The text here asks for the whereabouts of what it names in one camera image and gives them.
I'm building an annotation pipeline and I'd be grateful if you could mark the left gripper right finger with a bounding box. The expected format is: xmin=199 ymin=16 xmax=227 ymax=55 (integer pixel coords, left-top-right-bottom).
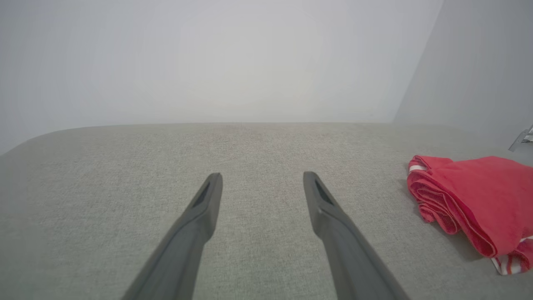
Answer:
xmin=303 ymin=171 xmax=411 ymax=300

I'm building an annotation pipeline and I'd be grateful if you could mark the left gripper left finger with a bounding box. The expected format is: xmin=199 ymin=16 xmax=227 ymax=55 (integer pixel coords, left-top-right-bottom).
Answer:
xmin=121 ymin=173 xmax=223 ymax=300

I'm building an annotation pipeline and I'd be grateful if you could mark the red basketball jersey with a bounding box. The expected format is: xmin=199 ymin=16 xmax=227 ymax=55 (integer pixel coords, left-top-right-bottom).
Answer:
xmin=407 ymin=155 xmax=533 ymax=275

